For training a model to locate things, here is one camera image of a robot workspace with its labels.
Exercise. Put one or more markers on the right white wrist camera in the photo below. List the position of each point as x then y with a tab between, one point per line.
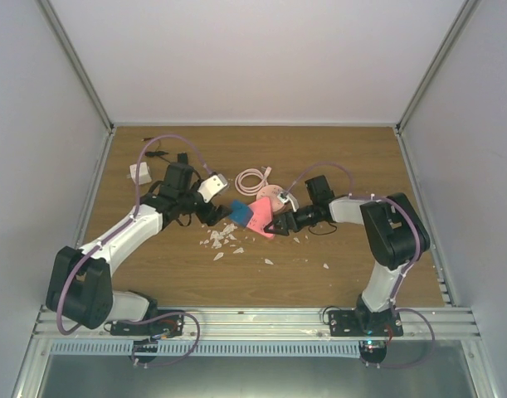
287	198

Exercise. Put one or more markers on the grey slotted cable duct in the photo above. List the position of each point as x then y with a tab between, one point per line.
95	347

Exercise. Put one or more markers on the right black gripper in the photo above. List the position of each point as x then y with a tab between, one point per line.
283	217

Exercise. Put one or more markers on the white tiger cube adapter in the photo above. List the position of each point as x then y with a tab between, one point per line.
139	174

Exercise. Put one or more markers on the pink power strip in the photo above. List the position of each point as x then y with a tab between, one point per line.
261	216

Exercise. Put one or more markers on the aluminium front rail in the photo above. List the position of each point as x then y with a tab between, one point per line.
310	324

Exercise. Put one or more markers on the pink round socket hub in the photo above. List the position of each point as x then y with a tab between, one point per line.
272	192

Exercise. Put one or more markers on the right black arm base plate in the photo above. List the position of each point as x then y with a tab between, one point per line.
348	323

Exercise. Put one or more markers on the black plug adapter with cable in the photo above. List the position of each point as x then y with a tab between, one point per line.
152	149

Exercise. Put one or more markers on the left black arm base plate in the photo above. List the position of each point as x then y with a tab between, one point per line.
165	323

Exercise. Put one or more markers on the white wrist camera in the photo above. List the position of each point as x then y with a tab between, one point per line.
215	185
287	198

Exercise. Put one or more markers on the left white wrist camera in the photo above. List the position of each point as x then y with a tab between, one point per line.
215	185

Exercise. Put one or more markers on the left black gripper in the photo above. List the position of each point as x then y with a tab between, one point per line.
213	214

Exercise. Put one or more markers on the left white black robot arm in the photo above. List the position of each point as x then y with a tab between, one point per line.
81	289

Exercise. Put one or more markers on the dark blue cube socket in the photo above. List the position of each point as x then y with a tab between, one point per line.
241	213

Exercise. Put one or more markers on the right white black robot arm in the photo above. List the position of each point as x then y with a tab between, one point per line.
396	237

